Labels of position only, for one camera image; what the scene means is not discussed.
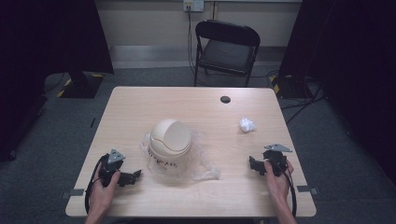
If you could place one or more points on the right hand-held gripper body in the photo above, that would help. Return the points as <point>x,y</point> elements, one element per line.
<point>275,158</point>

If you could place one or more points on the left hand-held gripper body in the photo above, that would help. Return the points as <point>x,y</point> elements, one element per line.
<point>109,165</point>

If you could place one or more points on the white paper ball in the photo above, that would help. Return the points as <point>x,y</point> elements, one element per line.
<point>247,124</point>

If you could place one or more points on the person's right hand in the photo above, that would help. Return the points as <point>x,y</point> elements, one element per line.
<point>277,186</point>

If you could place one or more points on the person's left hand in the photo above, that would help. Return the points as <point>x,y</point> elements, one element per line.
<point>101,193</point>

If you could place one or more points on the clear plastic bag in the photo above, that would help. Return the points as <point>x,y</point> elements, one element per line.
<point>204,161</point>

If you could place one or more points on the black stand base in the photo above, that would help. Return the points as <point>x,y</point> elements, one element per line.
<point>82,85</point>
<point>291,87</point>

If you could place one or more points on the black folding chair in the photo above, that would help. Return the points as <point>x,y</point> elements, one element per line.
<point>227,53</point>

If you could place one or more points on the black curtain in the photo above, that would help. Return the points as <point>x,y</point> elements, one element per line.
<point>348,46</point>
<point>46,37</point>

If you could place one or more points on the grey table edge bracket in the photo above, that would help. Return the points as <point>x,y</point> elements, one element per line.
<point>73,193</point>
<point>307,189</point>

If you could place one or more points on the white wall outlet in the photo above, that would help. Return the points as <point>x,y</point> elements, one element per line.
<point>193,5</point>

